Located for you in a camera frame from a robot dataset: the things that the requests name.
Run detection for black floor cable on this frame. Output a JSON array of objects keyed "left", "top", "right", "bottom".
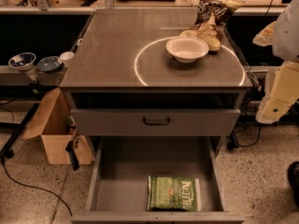
[{"left": 0, "top": 156, "right": 73, "bottom": 217}]

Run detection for cardboard box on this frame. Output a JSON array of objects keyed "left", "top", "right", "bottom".
[{"left": 22, "top": 87, "right": 93, "bottom": 166}]

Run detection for open grey middle drawer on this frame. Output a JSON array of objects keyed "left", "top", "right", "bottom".
[{"left": 72, "top": 137, "right": 244, "bottom": 224}]

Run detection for grey drawer cabinet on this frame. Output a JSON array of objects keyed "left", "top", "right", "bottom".
[{"left": 59, "top": 7, "right": 254, "bottom": 147}]

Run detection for brown chip bag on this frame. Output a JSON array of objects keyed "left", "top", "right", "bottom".
[{"left": 180, "top": 0, "right": 244, "bottom": 51}]

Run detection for closed grey top drawer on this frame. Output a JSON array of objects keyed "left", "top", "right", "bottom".
[{"left": 71, "top": 109, "right": 240, "bottom": 136}]

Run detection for black round object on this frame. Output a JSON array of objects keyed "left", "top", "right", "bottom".
[{"left": 287, "top": 161, "right": 299, "bottom": 207}]

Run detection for grey side shelf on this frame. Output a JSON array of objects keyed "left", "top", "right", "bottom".
[{"left": 0, "top": 65, "right": 66, "bottom": 86}]

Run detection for dark blue bowl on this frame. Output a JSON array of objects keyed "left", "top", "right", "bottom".
[{"left": 36, "top": 56, "right": 62, "bottom": 73}]

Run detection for black power cable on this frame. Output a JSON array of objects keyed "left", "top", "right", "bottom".
[{"left": 226, "top": 123, "right": 263, "bottom": 151}]

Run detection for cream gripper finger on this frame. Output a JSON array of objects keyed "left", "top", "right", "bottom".
[
  {"left": 255, "top": 61, "right": 299, "bottom": 124},
  {"left": 252, "top": 21, "right": 277, "bottom": 47}
]

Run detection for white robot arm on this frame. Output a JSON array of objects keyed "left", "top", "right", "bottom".
[{"left": 253, "top": 0, "right": 299, "bottom": 124}]

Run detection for green jalapeno chip bag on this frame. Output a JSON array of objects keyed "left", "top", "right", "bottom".
[{"left": 147, "top": 175, "right": 202, "bottom": 212}]

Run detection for small white cup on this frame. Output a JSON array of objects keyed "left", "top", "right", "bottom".
[{"left": 60, "top": 51, "right": 75, "bottom": 67}]

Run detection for black drawer handle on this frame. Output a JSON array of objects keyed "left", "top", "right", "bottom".
[{"left": 143, "top": 118, "right": 170, "bottom": 126}]

